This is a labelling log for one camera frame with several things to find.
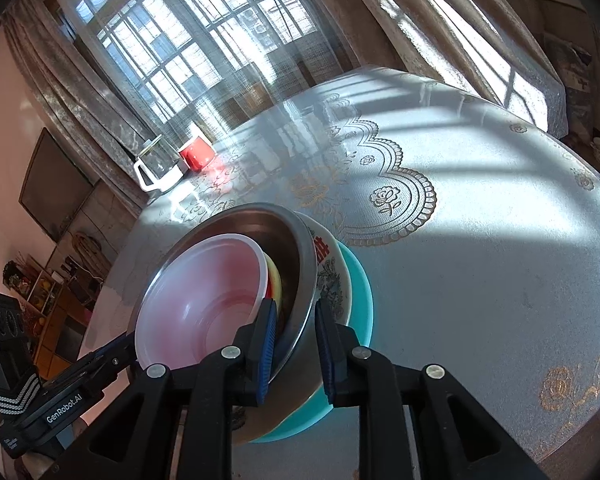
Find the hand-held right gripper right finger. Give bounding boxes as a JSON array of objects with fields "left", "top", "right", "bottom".
[{"left": 314, "top": 300, "right": 548, "bottom": 480}]

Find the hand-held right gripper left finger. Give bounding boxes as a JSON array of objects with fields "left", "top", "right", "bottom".
[{"left": 82, "top": 298, "right": 279, "bottom": 480}]

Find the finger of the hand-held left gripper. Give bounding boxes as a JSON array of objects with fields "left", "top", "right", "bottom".
[{"left": 45, "top": 332, "right": 137, "bottom": 388}]

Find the yellow plastic bowl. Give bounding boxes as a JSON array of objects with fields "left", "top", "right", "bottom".
[{"left": 261, "top": 252, "right": 284, "bottom": 332}]

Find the teal round plate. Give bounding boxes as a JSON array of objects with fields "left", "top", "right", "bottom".
[{"left": 250, "top": 242, "right": 376, "bottom": 443}]

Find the large white printed plate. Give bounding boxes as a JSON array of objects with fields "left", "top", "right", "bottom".
[{"left": 230, "top": 215, "right": 354, "bottom": 446}]

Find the red plastic bowl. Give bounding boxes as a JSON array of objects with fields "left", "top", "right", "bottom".
[{"left": 134, "top": 233, "right": 273, "bottom": 368}]

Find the stainless steel bowl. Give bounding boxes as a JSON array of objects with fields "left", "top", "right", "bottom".
[{"left": 127, "top": 202, "right": 319, "bottom": 386}]

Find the wooden shelf cabinet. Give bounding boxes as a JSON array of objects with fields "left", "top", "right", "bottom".
[{"left": 2, "top": 255, "right": 112, "bottom": 377}]

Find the coiled wicker ornament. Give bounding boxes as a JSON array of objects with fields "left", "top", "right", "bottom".
[{"left": 74, "top": 232, "right": 104, "bottom": 267}]

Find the white glass electric kettle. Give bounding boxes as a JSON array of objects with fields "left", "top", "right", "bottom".
[{"left": 132, "top": 135, "right": 186, "bottom": 193}]

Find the red mug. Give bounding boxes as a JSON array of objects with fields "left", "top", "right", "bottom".
[{"left": 177, "top": 135, "right": 215, "bottom": 172}]

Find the grey velvet curtain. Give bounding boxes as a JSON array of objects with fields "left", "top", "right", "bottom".
[
  {"left": 2, "top": 0, "right": 156, "bottom": 211},
  {"left": 330, "top": 0, "right": 566, "bottom": 138}
]

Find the sheer white curtain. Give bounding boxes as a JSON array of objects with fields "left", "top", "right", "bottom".
[{"left": 55, "top": 0, "right": 371, "bottom": 161}]

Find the grid paned window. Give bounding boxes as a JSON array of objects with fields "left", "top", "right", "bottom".
[{"left": 75, "top": 0, "right": 331, "bottom": 126}]

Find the dark wall-mounted television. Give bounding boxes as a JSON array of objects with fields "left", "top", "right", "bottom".
[{"left": 19, "top": 127, "right": 95, "bottom": 241}]

